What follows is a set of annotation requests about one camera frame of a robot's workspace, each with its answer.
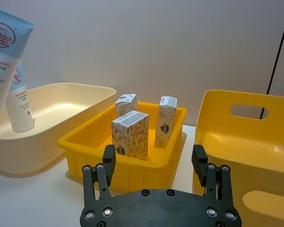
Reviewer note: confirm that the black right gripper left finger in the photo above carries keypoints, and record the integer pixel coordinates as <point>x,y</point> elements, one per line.
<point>94,184</point>

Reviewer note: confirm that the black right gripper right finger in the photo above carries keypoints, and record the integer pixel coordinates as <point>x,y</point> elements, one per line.
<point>221,184</point>

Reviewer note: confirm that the yellow plastic tray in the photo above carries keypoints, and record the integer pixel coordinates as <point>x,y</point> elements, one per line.
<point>132,175</point>

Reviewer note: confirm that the large patterned white carton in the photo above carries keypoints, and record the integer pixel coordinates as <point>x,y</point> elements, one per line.
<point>132,137</point>

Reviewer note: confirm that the tall patterned white carton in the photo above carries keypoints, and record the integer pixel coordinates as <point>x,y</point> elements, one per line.
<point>164,123</point>

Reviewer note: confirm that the small patterned white carton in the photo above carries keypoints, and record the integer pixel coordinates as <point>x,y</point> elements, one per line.
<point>126,105</point>

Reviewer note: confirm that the cream plastic bin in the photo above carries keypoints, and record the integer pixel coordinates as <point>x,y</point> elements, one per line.
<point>61,104</point>

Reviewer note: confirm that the small blue white tube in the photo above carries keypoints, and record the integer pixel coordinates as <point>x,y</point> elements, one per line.
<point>20,104</point>

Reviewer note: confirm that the thin black pole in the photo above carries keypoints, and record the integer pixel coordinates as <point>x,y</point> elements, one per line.
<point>279,47</point>

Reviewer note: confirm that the large blue white tube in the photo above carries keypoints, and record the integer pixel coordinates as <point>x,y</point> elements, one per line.
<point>7,54</point>

